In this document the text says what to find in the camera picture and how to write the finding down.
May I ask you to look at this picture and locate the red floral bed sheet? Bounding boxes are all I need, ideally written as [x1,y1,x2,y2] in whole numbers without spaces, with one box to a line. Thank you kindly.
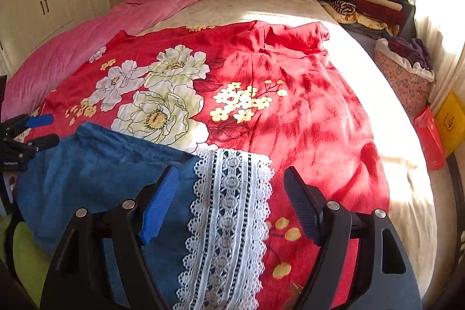
[34,20,391,310]

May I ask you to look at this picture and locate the floral laundry basket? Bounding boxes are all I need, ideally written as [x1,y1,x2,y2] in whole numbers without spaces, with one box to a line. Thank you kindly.
[374,37,435,118]

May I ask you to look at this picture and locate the yellow bag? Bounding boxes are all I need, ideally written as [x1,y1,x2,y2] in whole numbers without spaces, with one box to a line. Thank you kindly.
[435,91,465,158]

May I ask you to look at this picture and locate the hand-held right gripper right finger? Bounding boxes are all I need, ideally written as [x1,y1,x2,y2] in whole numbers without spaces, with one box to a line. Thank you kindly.
[284,166,422,310]

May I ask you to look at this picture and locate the pink quilt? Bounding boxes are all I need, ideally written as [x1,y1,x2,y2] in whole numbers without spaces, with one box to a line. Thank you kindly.
[0,0,213,122]

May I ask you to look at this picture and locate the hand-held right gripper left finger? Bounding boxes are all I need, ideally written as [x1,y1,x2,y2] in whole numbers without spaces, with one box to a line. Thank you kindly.
[40,166,179,310]

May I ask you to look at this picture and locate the red bag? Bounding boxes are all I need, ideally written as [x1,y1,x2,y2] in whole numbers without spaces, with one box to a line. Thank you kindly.
[413,106,446,171]

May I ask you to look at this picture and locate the white curtain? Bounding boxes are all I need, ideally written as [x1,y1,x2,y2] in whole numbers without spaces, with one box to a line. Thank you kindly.
[405,0,465,103]

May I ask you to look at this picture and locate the blue denim lace garment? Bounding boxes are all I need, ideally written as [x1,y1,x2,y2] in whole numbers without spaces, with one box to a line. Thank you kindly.
[15,122,275,310]

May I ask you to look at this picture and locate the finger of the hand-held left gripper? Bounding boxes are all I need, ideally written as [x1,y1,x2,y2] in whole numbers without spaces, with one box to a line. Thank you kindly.
[0,114,54,137]
[0,134,60,156]

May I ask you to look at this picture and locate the purple clothes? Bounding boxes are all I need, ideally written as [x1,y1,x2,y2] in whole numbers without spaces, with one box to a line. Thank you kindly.
[387,37,434,70]

